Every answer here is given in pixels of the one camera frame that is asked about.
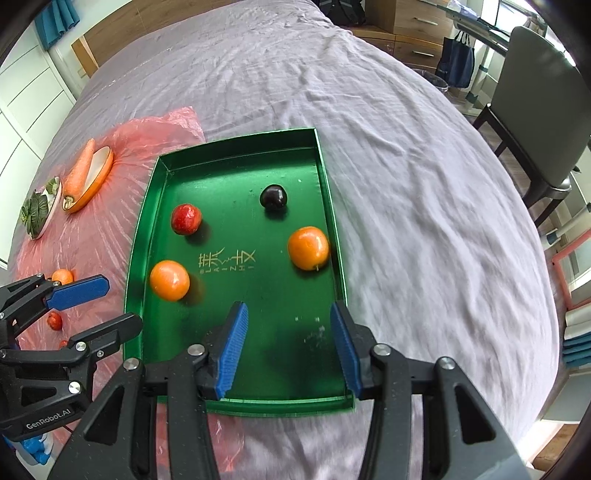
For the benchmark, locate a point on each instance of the green leafy vegetable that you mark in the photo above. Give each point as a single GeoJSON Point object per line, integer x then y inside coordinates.
{"type": "Point", "coordinates": [37, 210]}

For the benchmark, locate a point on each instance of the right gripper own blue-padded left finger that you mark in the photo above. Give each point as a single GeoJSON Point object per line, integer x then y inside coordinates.
{"type": "Point", "coordinates": [115, 439]}

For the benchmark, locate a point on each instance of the orange carrot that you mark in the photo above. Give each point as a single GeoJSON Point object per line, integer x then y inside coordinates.
{"type": "Point", "coordinates": [73, 185]}

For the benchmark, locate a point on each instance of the dark purple plum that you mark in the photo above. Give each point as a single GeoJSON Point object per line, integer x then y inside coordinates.
{"type": "Point", "coordinates": [273, 198]}

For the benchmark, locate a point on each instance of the mesh waste bin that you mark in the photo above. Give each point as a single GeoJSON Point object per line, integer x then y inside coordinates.
{"type": "Point", "coordinates": [433, 79]}

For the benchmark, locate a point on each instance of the grey chair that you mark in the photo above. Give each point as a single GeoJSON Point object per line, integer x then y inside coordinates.
{"type": "Point", "coordinates": [541, 112]}

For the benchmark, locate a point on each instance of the smooth orange fruit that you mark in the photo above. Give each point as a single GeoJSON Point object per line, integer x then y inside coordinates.
{"type": "Point", "coordinates": [308, 248]}
{"type": "Point", "coordinates": [169, 280]}

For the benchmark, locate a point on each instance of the pink plastic sheet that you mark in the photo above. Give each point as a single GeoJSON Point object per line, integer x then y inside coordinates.
{"type": "Point", "coordinates": [98, 238]}

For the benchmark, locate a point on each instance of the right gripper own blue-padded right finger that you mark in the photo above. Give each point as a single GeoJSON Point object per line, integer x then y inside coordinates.
{"type": "Point", "coordinates": [462, 438]}

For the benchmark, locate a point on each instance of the orange oval dish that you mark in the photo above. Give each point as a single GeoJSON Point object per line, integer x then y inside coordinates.
{"type": "Point", "coordinates": [99, 169]}

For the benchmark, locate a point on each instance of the green rectangular tray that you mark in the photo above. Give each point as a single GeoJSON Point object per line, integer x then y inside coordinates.
{"type": "Point", "coordinates": [288, 365]}

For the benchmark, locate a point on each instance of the lilac bed sheet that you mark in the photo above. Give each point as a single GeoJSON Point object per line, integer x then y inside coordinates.
{"type": "Point", "coordinates": [441, 255]}

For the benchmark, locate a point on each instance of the wooden drawer cabinet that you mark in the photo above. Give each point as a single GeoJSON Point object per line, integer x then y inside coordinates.
{"type": "Point", "coordinates": [412, 31]}

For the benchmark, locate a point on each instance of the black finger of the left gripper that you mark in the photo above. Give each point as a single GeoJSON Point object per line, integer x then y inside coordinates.
{"type": "Point", "coordinates": [99, 342]}

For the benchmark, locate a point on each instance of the red fruit in tray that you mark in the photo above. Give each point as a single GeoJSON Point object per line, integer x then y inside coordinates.
{"type": "Point", "coordinates": [185, 219]}

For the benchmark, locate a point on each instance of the glass desk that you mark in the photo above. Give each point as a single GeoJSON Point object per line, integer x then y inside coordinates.
{"type": "Point", "coordinates": [493, 39]}

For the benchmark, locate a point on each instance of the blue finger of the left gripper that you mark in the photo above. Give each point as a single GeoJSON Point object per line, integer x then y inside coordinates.
{"type": "Point", "coordinates": [79, 292]}

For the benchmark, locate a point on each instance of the red wrinkled fruit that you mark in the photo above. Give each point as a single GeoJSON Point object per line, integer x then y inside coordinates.
{"type": "Point", "coordinates": [54, 321]}

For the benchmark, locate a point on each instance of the wooden headboard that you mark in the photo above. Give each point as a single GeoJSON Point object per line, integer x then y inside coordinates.
{"type": "Point", "coordinates": [130, 22]}

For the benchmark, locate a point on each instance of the small orange fruit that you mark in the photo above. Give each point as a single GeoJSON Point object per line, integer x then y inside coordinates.
{"type": "Point", "coordinates": [63, 276]}

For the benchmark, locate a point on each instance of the navy tote bag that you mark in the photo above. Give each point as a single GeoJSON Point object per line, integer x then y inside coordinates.
{"type": "Point", "coordinates": [457, 61]}

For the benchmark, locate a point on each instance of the black backpack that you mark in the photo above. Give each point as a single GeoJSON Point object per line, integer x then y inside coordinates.
{"type": "Point", "coordinates": [343, 12]}

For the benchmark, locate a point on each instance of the teal curtain left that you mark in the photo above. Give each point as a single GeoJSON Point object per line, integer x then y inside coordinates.
{"type": "Point", "coordinates": [54, 21]}

